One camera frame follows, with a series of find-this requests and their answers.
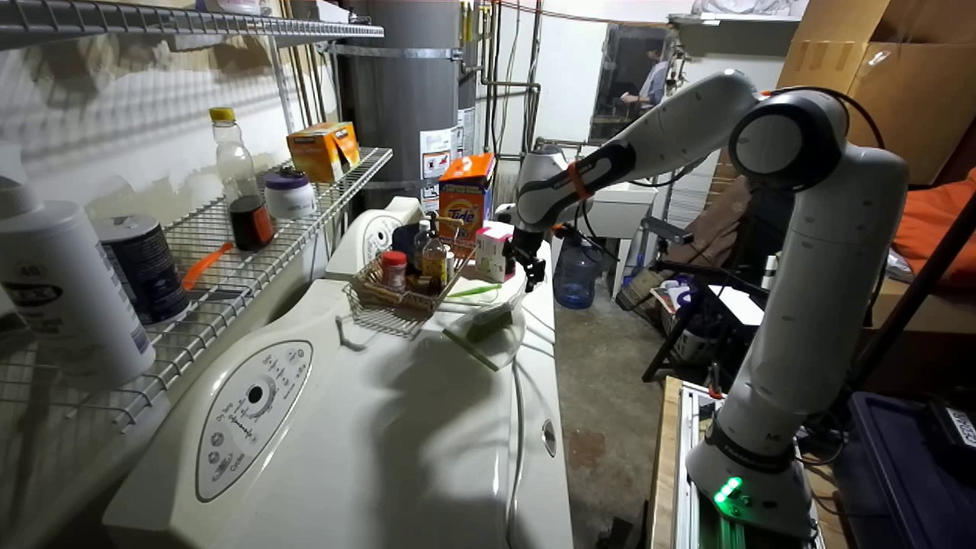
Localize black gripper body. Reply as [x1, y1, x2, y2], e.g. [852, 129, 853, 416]
[510, 226, 553, 291]

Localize pink carton box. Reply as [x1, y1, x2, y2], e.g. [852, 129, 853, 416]
[474, 220, 518, 283]

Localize blue water jug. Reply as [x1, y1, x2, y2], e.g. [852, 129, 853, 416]
[553, 235, 605, 310]

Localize orange and blue carton box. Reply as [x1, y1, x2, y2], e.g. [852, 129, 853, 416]
[437, 151, 501, 255]

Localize amber glass bottle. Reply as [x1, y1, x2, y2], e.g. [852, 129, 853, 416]
[417, 229, 461, 293]

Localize red cap jar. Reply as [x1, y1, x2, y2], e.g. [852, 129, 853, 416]
[379, 248, 412, 295]

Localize wicker basket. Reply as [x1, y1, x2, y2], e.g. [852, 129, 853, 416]
[345, 255, 461, 325]

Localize black folding chair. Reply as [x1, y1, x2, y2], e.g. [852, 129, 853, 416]
[639, 202, 774, 390]

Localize grey water heater tank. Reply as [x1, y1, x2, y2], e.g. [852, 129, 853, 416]
[337, 0, 467, 206]

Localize person in grey shirt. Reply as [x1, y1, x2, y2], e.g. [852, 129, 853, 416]
[639, 53, 681, 109]

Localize white washer with round dial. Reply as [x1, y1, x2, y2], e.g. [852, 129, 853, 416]
[102, 279, 576, 549]

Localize orange Kirkland box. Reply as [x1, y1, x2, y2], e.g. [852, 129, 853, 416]
[283, 118, 367, 187]

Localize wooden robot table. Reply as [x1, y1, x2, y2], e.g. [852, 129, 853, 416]
[647, 374, 715, 549]

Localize white jar dark lid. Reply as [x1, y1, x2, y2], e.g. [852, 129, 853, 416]
[260, 164, 322, 223]

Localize yellow cap bottle red liquid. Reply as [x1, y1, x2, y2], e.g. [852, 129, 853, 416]
[209, 105, 282, 255]

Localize orange plastic piece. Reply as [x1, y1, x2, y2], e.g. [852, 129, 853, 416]
[181, 242, 237, 295]

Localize large cardboard box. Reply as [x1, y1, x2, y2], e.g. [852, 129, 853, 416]
[862, 0, 976, 188]
[778, 0, 897, 91]

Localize black diagonal pole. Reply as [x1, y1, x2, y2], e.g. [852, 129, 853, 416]
[847, 193, 976, 393]

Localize dark cylindrical can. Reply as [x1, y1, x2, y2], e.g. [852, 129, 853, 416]
[95, 214, 193, 325]

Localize orange cushion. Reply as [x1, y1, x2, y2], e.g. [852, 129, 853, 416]
[895, 164, 976, 299]

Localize navy storage bin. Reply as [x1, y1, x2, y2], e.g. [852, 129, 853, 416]
[834, 390, 976, 549]

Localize white spray bottle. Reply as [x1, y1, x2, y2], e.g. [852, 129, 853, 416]
[0, 176, 159, 393]

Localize white wire shelf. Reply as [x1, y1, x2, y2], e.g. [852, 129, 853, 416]
[0, 0, 396, 430]

